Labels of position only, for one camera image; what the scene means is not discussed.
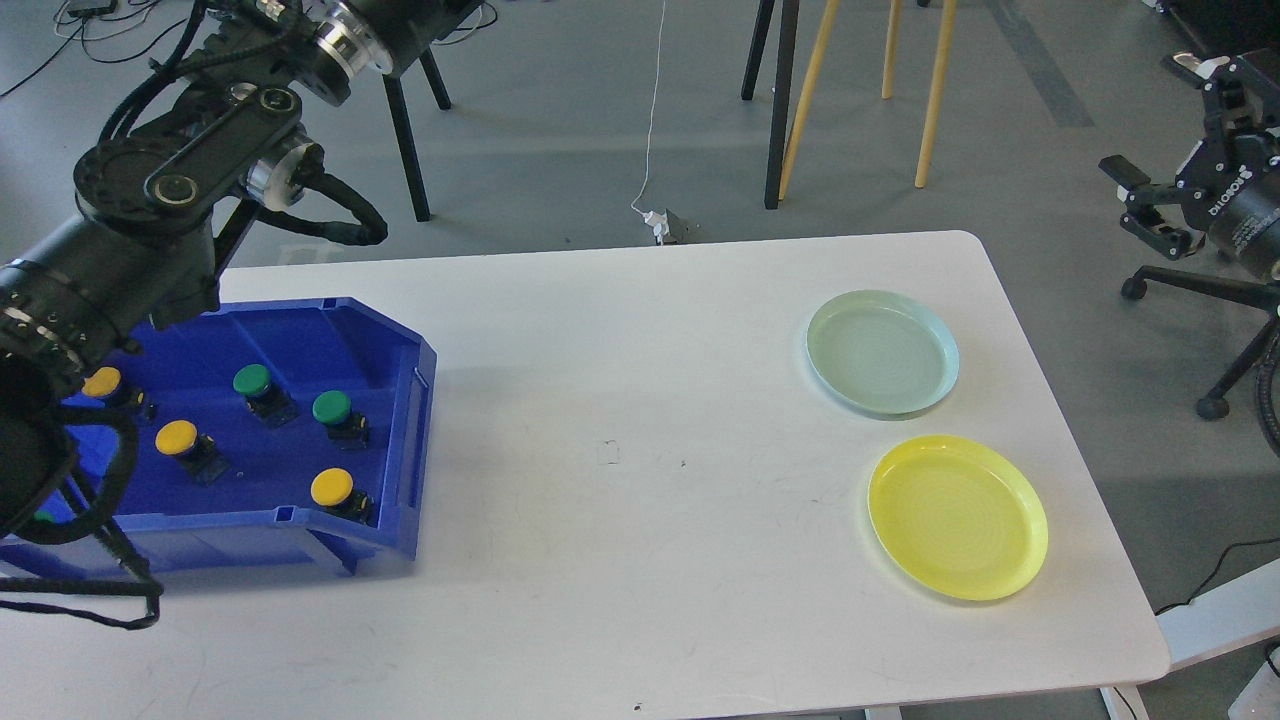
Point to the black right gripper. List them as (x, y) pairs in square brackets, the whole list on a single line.
[(1228, 184)]

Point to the green button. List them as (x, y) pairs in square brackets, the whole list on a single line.
[(263, 396), (345, 426)]

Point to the yellow button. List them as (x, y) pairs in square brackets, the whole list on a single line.
[(196, 453), (334, 490), (109, 386)]

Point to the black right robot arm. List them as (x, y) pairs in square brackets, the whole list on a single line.
[(1228, 188)]

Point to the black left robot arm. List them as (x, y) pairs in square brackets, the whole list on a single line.
[(209, 144)]

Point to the light green plate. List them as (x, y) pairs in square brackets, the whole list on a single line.
[(882, 353)]

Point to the yellow plate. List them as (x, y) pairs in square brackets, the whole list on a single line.
[(959, 518)]

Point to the black office chair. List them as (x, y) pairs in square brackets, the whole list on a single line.
[(1206, 335)]

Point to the yellow wooden chair legs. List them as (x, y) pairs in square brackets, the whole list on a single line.
[(792, 133)]

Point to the black table leg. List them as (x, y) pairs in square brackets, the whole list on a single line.
[(782, 85)]

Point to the blue plastic bin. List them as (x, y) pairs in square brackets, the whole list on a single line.
[(260, 513)]

